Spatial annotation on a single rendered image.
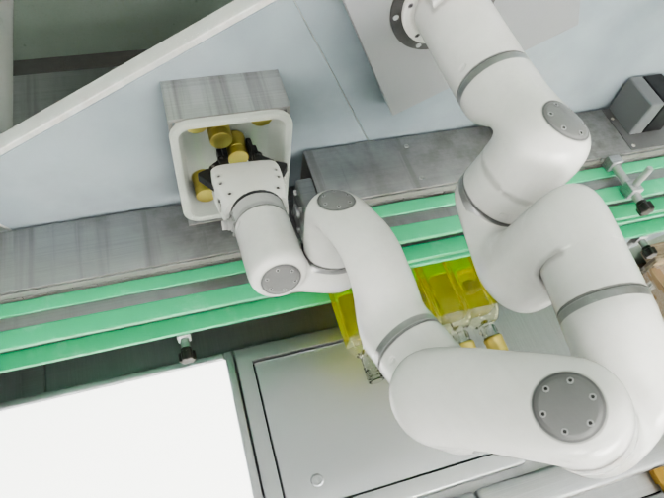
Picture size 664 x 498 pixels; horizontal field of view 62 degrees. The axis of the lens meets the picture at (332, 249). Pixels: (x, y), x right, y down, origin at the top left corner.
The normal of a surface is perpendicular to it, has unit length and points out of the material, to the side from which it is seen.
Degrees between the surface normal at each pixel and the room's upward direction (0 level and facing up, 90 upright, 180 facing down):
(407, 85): 3
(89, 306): 90
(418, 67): 3
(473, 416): 85
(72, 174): 0
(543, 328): 89
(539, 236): 93
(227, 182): 105
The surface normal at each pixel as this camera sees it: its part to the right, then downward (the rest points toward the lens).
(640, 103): -0.95, 0.18
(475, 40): -0.40, -0.32
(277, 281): 0.30, 0.65
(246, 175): 0.04, -0.76
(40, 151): 0.29, 0.82
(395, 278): 0.43, -0.17
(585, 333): -0.77, 0.28
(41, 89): 0.11, -0.54
